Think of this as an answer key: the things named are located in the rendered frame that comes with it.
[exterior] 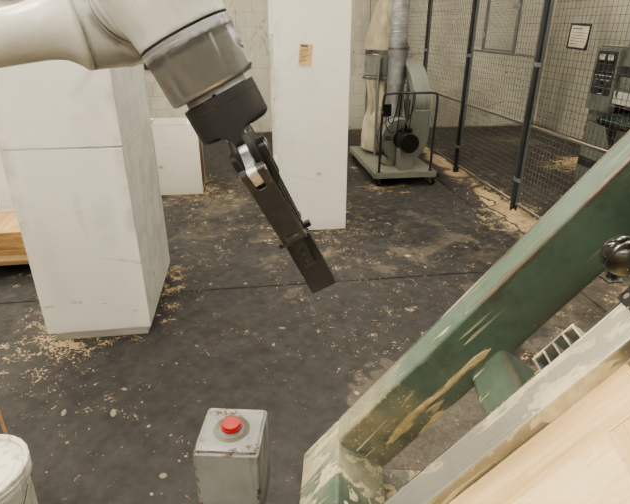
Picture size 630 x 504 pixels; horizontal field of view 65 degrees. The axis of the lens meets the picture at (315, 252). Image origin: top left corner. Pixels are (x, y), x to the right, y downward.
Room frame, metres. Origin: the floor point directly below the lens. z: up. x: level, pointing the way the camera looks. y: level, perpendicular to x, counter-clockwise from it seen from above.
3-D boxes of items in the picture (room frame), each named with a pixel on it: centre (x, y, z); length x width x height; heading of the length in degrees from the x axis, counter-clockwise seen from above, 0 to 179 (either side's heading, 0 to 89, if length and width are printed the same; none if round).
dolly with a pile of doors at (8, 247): (3.40, 2.26, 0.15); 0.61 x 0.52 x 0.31; 8
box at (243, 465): (0.71, 0.16, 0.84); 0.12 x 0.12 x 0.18; 87
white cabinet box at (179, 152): (5.22, 1.50, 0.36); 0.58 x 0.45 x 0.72; 98
